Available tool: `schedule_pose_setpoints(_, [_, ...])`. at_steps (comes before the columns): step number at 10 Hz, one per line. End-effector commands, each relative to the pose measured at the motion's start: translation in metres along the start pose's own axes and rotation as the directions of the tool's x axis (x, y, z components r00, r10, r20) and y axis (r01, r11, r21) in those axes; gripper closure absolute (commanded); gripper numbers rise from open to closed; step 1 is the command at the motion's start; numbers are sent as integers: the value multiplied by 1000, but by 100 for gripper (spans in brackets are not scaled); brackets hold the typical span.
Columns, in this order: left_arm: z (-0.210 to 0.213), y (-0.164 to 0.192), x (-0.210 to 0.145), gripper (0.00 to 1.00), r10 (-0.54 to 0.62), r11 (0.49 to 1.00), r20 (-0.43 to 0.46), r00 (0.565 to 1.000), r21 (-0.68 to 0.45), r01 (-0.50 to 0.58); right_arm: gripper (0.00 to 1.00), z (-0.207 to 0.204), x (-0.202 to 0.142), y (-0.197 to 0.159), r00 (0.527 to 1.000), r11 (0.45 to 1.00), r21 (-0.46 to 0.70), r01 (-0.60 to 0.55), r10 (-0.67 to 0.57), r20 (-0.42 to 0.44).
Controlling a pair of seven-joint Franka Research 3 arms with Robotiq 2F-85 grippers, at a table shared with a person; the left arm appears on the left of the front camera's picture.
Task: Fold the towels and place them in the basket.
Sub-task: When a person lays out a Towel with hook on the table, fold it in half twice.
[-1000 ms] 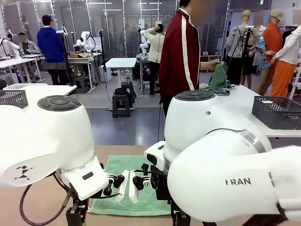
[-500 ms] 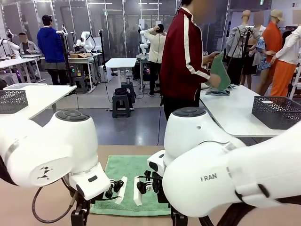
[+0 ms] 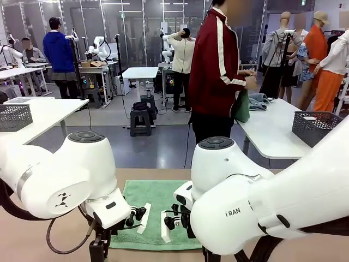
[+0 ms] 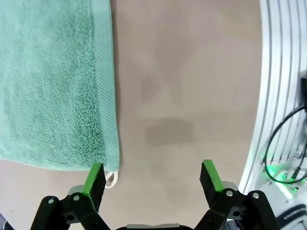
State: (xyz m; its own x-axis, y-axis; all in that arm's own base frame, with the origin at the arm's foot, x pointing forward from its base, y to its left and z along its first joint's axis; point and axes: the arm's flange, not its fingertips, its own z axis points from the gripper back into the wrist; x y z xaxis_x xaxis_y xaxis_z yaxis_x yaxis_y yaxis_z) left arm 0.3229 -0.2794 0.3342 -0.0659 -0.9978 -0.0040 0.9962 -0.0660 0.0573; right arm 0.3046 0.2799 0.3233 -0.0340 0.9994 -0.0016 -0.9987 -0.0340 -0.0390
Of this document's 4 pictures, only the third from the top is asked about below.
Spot dark garments on rack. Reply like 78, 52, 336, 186
323, 29, 345, 55

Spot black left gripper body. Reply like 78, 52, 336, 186
89, 230, 111, 262

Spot person in blue hoodie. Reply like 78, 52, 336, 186
43, 17, 80, 99

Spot green terry towel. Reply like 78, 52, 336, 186
234, 89, 251, 123
109, 179, 203, 251

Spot seated person in grey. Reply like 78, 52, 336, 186
21, 38, 47, 63

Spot black tripod pole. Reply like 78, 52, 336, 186
113, 34, 124, 82
64, 27, 86, 100
278, 29, 294, 99

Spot person in cream sweater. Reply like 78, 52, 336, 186
166, 27, 196, 112

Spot white background table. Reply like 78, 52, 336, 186
122, 67, 159, 129

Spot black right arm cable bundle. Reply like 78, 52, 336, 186
201, 225, 349, 262

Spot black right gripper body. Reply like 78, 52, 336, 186
183, 207, 197, 239

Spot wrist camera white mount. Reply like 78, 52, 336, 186
160, 203, 191, 244
125, 203, 152, 235

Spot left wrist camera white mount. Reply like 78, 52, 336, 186
125, 203, 152, 235

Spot white side table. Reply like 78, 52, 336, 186
0, 97, 90, 145
235, 97, 345, 169

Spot mannequin white shirt orange trousers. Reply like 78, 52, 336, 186
310, 12, 349, 112

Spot person's right hand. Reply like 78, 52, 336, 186
244, 76, 258, 91

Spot grey plastic step stool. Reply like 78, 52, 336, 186
130, 108, 152, 137
84, 87, 102, 109
140, 94, 158, 121

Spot mannequin in grey shirt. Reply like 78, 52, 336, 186
258, 11, 304, 96

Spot white storage shelf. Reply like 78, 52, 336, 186
239, 63, 259, 73

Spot person in blue floral top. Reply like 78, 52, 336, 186
293, 13, 322, 110

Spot white background workbench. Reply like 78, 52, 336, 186
79, 64, 118, 106
0, 67, 49, 97

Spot mannequin in orange vest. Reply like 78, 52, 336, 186
303, 10, 330, 82

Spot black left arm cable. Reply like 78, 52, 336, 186
0, 178, 96, 255

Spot person's right forearm red sleeve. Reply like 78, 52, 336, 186
216, 64, 247, 88

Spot grey mesh basket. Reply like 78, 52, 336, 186
291, 111, 345, 148
0, 104, 33, 133

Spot person in red jacket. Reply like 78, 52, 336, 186
189, 0, 258, 169

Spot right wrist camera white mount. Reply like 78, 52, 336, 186
160, 203, 191, 244

